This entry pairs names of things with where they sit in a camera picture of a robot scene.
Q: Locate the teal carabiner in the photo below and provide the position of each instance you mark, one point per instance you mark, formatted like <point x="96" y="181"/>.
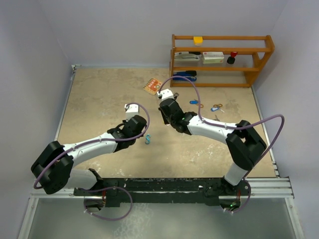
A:
<point x="147" y="139"/>

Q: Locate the blue tag key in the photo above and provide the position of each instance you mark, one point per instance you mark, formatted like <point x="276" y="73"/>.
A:
<point x="214" y="109"/>
<point x="193" y="102"/>

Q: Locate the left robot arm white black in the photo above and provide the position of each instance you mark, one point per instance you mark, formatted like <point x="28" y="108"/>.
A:
<point x="54" y="169"/>

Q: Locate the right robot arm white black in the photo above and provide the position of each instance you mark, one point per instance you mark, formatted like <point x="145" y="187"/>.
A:
<point x="245" y="145"/>

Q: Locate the orange small notebook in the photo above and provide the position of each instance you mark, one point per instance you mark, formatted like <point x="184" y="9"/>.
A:
<point x="152" y="86"/>

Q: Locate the blue black stapler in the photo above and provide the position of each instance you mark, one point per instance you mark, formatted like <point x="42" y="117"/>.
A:
<point x="185" y="75"/>

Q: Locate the grey stapler on shelf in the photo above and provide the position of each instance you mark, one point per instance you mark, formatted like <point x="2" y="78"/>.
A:
<point x="187" y="56"/>

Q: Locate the white red box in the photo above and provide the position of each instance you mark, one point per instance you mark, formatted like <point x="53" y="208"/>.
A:
<point x="212" y="57"/>

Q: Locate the yellow lid container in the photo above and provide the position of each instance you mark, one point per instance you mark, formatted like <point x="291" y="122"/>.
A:
<point x="198" y="40"/>

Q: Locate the red black stamp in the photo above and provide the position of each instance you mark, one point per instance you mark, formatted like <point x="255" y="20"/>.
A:
<point x="231" y="58"/>

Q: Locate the wooden shelf rack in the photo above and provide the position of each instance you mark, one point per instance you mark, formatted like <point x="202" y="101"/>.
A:
<point x="253" y="54"/>

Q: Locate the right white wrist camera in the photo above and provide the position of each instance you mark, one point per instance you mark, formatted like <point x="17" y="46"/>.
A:
<point x="165" y="94"/>

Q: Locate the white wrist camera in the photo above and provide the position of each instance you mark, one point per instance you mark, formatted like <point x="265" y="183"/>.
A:
<point x="131" y="110"/>
<point x="165" y="94"/>

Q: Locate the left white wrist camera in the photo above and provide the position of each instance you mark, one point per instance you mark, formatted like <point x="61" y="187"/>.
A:
<point x="131" y="110"/>

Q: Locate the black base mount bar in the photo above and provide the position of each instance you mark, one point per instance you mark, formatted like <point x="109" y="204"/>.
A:
<point x="208" y="191"/>

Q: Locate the aluminium rail frame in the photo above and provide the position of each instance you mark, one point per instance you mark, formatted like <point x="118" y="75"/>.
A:
<point x="260" y="188"/>

